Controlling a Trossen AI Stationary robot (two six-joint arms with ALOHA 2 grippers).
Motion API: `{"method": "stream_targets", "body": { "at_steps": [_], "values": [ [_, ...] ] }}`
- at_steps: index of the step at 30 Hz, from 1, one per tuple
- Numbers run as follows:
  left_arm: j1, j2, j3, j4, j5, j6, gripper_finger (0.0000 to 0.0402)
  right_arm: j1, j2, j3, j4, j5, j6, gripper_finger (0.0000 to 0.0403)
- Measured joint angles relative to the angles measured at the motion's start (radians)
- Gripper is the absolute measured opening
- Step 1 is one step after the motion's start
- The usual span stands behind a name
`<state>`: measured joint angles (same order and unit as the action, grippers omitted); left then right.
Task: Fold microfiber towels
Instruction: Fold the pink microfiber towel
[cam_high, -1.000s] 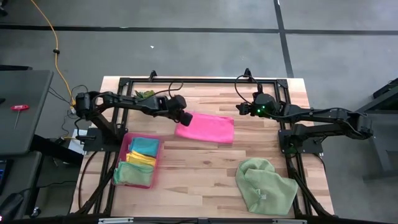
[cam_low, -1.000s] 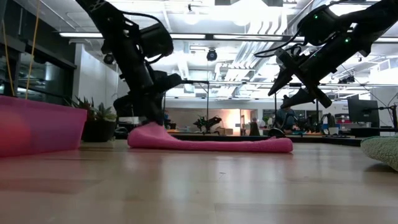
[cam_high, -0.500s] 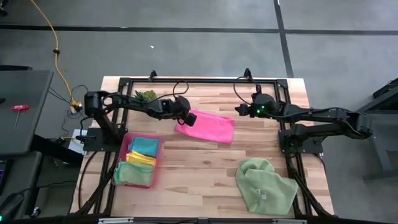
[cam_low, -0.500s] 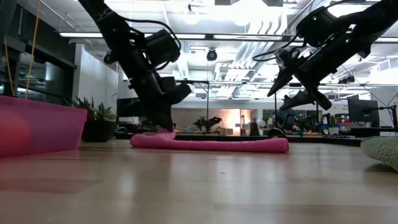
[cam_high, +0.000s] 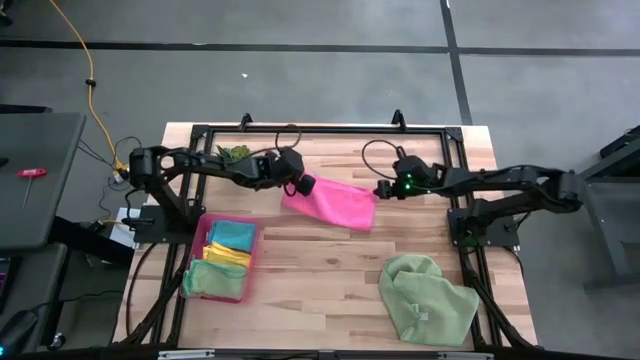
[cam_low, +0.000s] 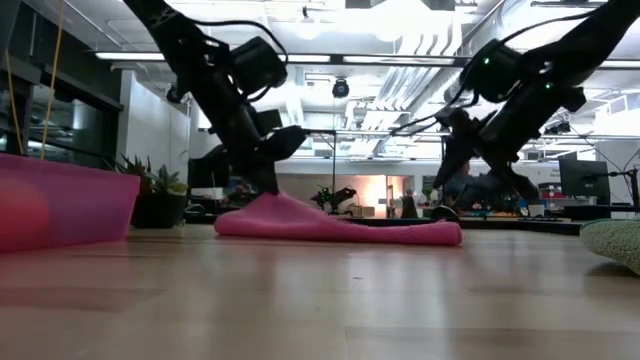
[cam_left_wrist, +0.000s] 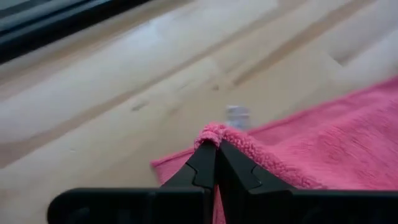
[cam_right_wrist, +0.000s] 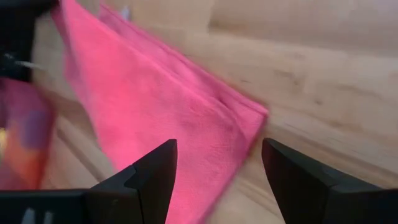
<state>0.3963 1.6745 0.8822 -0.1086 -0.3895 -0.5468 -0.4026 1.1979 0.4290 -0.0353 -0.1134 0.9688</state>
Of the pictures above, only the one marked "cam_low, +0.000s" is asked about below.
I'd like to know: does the person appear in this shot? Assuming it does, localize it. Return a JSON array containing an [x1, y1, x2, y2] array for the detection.
[[442, 162, 481, 211]]

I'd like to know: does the black computer monitor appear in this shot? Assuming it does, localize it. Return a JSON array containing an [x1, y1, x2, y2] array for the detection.
[[558, 158, 612, 206], [187, 144, 231, 190]]

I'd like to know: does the black background gantry frame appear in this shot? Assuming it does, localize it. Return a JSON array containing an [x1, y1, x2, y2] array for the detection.
[[304, 127, 339, 201]]

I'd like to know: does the potted succulent plant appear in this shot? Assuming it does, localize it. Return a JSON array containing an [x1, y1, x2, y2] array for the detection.
[[102, 153, 190, 230]]

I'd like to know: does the green microfiber towel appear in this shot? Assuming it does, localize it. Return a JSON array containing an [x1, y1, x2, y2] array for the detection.
[[579, 217, 640, 276]]

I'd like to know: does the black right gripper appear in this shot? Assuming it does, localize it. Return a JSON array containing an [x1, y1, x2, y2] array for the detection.
[[433, 42, 566, 202]]

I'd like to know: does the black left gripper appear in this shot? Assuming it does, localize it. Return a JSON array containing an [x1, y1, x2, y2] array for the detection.
[[197, 37, 289, 196]]

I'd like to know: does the yellow extension cable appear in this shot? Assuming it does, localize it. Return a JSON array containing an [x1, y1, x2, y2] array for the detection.
[[3, 0, 66, 160]]

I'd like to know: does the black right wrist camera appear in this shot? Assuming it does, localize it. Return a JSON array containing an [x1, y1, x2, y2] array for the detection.
[[562, 87, 587, 114]]

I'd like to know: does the long ceiling light strip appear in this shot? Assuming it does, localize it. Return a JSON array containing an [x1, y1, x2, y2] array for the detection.
[[94, 51, 640, 70]]

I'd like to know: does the pink translucent plastic tray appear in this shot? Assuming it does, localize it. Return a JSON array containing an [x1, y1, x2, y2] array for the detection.
[[0, 152, 141, 254]]

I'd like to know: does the pink microfiber towel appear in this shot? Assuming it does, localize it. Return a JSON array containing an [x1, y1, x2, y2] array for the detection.
[[214, 192, 464, 247]]

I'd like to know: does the black metal table frame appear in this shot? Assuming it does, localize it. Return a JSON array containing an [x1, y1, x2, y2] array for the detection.
[[184, 212, 586, 236]]

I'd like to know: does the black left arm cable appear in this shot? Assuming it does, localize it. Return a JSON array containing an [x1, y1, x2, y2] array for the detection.
[[192, 19, 290, 104]]

